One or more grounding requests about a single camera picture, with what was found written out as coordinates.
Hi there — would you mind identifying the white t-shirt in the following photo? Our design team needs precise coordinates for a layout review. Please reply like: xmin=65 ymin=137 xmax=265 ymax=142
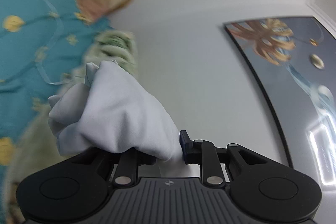
xmin=49 ymin=61 xmax=200 ymax=177

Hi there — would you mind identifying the green fleece blanket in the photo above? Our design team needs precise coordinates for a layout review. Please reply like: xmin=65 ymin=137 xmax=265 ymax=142
xmin=1 ymin=30 xmax=137 ymax=223

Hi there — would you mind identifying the teal patterned bed sheet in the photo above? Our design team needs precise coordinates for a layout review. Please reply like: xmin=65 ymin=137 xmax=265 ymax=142
xmin=1 ymin=0 xmax=109 ymax=172

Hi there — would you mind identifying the leaf wall painting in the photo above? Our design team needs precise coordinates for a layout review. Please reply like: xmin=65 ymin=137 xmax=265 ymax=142
xmin=224 ymin=16 xmax=335 ymax=192

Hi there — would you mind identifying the white charging cable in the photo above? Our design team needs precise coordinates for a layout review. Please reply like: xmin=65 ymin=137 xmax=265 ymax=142
xmin=35 ymin=0 xmax=72 ymax=85

